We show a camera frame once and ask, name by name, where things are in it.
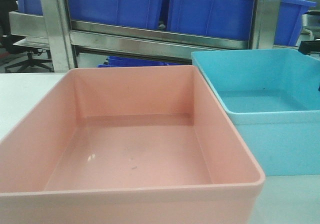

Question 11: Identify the blue bin upper left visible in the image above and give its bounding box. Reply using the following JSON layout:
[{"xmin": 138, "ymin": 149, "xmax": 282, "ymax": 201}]
[{"xmin": 67, "ymin": 0, "xmax": 163, "ymax": 30}]

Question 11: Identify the blue bin upper middle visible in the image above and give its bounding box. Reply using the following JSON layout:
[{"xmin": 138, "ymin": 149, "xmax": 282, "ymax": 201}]
[{"xmin": 166, "ymin": 0, "xmax": 254, "ymax": 41}]

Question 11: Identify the blue bin lower shelf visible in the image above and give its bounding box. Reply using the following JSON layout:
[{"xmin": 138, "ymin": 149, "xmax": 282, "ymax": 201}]
[{"xmin": 96, "ymin": 56, "xmax": 181, "ymax": 68}]

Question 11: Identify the stainless steel shelf rack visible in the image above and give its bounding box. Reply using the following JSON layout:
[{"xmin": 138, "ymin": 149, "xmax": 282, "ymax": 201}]
[{"xmin": 9, "ymin": 0, "xmax": 281, "ymax": 72}]

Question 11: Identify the light blue plastic box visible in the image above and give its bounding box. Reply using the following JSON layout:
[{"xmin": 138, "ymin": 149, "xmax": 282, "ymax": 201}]
[{"xmin": 191, "ymin": 48, "xmax": 320, "ymax": 176}]

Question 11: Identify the pink plastic box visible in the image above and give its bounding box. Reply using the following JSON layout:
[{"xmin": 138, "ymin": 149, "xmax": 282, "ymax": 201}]
[{"xmin": 0, "ymin": 65, "xmax": 265, "ymax": 224}]

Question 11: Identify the blue bin upper right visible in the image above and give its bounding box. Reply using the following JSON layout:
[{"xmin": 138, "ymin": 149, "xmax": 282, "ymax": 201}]
[{"xmin": 274, "ymin": 0, "xmax": 317, "ymax": 46}]

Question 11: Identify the black office chair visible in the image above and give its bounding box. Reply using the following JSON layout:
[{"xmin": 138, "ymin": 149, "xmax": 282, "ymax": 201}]
[{"xmin": 0, "ymin": 0, "xmax": 55, "ymax": 74}]

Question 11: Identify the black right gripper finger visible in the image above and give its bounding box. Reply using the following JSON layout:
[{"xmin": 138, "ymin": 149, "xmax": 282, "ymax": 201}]
[{"xmin": 298, "ymin": 40, "xmax": 320, "ymax": 91}]

